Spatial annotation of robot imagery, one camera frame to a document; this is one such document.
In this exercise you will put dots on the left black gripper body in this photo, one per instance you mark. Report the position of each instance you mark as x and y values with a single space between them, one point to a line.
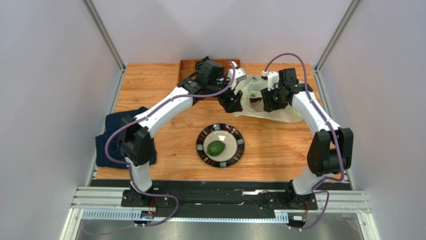
224 99

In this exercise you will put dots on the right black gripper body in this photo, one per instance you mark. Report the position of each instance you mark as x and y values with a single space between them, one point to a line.
269 102

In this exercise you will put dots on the pale green plastic bag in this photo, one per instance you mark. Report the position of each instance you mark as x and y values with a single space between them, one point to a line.
253 105

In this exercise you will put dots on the green fake lime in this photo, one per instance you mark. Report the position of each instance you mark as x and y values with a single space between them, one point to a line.
216 147

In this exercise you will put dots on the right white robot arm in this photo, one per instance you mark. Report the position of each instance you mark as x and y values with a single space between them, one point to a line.
330 151

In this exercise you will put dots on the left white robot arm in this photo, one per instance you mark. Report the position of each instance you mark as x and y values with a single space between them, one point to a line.
135 136

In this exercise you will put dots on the black rimmed ceramic plate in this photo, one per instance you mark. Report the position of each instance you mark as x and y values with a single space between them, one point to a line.
235 145

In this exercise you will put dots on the dark rolled sock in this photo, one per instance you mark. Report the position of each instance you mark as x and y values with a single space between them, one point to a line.
199 63

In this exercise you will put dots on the wooden compartment tray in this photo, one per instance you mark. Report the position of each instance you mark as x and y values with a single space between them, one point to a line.
186 71

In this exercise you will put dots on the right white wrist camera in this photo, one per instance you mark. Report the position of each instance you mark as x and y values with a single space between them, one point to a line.
272 78

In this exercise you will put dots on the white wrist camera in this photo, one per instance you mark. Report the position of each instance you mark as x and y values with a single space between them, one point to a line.
236 73
272 78

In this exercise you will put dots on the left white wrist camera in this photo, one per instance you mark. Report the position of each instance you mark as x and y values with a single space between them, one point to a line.
236 73

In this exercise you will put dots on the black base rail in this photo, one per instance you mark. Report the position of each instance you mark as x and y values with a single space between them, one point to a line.
217 199

